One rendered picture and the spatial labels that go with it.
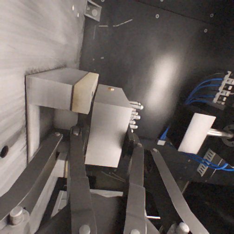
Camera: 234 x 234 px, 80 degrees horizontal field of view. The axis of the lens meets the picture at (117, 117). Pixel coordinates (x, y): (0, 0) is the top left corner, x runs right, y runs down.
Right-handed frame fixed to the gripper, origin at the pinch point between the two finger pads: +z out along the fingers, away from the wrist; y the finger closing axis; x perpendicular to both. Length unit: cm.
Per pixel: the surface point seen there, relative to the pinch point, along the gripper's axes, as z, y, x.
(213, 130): 7.2, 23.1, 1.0
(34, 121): -2.3, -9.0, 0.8
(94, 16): 28.7, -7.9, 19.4
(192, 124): 4.7, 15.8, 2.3
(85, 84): -1.5, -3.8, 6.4
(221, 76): 26.5, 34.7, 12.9
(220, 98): 25.1, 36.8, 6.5
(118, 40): 29.4, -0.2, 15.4
